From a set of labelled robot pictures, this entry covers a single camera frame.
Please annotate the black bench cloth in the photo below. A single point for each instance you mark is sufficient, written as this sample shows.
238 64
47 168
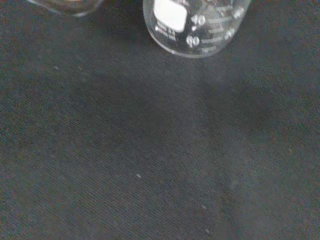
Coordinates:
160 140

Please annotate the clear glass vessel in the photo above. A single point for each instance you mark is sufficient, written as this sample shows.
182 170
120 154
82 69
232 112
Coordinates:
72 8

